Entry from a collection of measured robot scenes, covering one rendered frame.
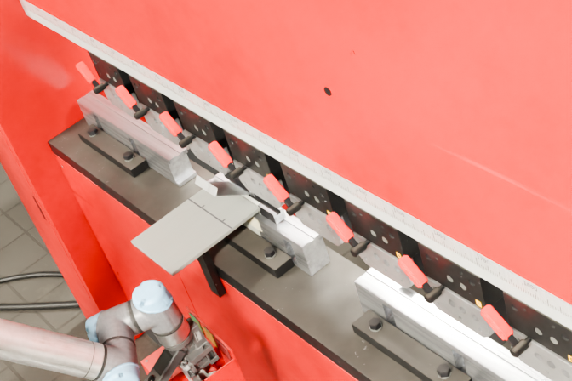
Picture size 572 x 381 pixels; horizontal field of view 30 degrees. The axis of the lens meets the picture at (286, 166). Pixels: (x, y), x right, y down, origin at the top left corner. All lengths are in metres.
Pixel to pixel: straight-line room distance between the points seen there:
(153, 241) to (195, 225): 0.10
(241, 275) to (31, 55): 0.99
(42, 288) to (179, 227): 1.69
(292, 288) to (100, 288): 1.25
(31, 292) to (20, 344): 2.04
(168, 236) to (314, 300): 0.38
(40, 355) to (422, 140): 0.89
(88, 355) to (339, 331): 0.54
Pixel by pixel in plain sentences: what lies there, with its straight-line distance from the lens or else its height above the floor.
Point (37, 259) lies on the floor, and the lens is 4.31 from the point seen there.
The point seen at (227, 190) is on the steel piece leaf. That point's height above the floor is 1.02.
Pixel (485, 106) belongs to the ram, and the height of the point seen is 1.66.
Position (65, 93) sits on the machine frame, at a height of 0.98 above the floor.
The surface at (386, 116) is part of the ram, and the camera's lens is 1.75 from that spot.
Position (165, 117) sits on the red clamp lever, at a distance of 2.49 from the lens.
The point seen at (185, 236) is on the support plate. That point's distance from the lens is 2.50.
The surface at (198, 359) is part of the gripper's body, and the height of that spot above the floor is 0.86.
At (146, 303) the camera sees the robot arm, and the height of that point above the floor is 1.08.
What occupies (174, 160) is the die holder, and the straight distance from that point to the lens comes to 2.81.
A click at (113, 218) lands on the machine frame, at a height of 0.71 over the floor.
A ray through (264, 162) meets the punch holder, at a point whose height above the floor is 1.23.
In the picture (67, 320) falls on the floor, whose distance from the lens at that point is 3.99.
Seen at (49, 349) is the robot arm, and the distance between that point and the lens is 2.16.
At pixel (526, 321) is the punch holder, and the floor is 1.21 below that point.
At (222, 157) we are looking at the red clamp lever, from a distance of 2.34.
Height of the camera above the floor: 2.59
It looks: 38 degrees down
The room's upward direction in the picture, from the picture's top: 18 degrees counter-clockwise
